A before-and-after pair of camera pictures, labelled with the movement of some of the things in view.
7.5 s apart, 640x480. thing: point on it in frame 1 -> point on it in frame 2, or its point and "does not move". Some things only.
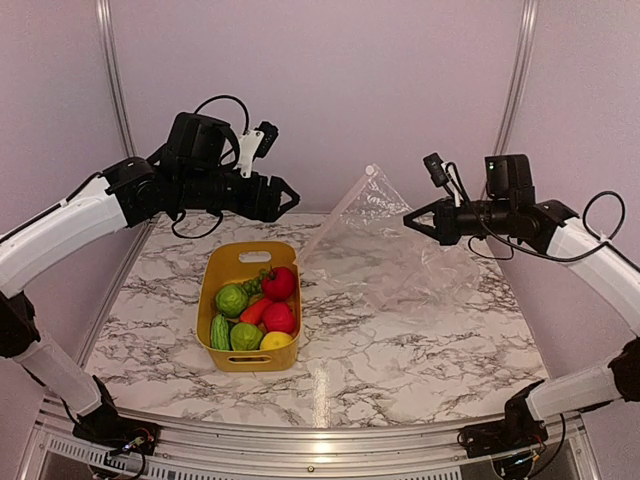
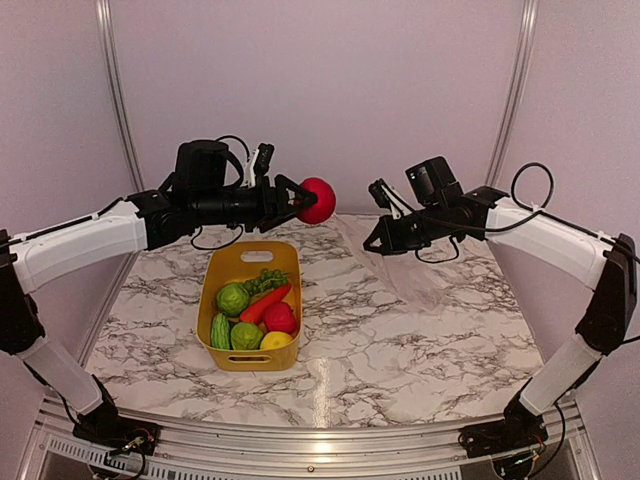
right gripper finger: [424, 229] -> [380, 244]
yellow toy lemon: [275, 339] does not move
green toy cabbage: [231, 300] does not move
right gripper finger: [430, 208] -> [383, 224]
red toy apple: [278, 316] does not move
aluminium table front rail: [192, 448] does not move
